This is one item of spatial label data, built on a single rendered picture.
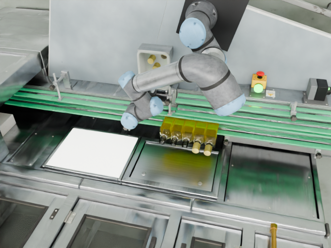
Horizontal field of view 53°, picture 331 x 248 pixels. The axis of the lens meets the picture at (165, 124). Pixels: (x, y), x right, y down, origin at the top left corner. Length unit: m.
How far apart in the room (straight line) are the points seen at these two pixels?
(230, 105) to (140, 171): 0.72
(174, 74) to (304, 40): 0.77
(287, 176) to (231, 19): 0.82
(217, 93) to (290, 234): 0.73
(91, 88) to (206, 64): 1.05
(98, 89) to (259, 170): 1.00
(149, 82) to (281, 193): 0.85
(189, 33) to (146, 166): 0.69
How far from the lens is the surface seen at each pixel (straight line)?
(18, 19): 2.71
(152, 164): 1.71
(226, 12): 1.64
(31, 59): 2.08
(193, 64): 1.10
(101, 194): 1.64
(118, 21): 1.82
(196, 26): 1.45
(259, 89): 1.72
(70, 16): 1.94
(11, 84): 1.95
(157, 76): 1.22
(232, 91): 1.12
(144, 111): 1.40
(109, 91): 1.95
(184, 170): 1.68
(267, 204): 1.64
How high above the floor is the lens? 2.33
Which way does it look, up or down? 50 degrees down
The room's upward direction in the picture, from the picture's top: 158 degrees counter-clockwise
